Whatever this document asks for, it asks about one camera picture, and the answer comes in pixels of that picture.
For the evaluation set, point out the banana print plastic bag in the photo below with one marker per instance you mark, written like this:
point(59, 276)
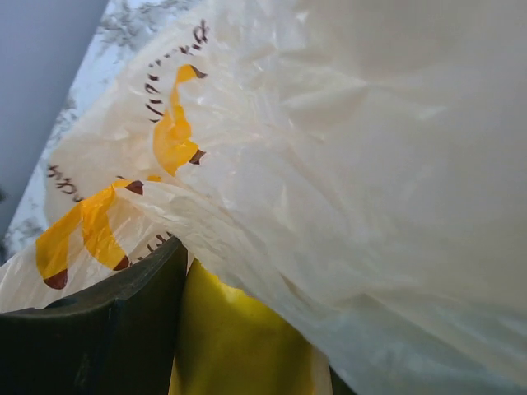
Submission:
point(359, 167)

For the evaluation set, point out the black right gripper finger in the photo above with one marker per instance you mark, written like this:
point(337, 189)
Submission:
point(115, 337)

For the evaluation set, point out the yellow fake banana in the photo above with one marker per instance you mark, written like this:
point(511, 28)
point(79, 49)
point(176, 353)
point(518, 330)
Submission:
point(230, 343)

